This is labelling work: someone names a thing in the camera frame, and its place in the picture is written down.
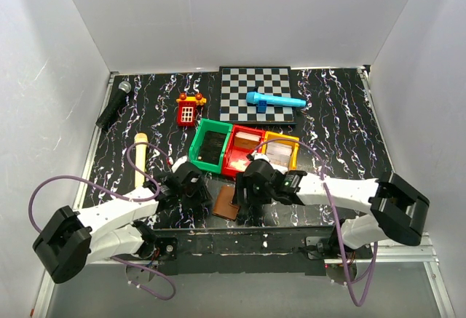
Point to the brown box in red bin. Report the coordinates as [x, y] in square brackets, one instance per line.
[246, 140]

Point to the brown leather card holder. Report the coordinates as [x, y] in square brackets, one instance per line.
[224, 206]

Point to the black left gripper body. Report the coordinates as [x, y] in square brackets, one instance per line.
[196, 194]

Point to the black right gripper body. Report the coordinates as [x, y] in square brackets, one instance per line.
[247, 198]

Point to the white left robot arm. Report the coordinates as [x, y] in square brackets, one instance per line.
[72, 239]

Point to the green plastic bin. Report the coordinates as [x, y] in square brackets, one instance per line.
[205, 125]

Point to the red plastic bin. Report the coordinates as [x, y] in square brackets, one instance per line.
[236, 160]

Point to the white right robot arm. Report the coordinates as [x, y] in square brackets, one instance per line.
[391, 208]

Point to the beige toy microphone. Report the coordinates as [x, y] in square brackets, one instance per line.
[140, 140]

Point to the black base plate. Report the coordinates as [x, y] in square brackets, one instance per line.
[241, 250]

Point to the blue toy microphone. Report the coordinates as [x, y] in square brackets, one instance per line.
[261, 101]

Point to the black microphone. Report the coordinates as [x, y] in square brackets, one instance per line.
[109, 114]

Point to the black item in green bin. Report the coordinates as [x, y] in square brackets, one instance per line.
[211, 147]

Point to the white cards in yellow bin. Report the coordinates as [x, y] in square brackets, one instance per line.
[279, 153]

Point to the red toy phone booth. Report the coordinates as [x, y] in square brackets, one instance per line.
[187, 108]

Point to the yellow plastic bin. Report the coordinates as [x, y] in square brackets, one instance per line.
[286, 139]

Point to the black and white checkerboard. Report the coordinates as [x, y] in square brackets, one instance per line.
[237, 81]

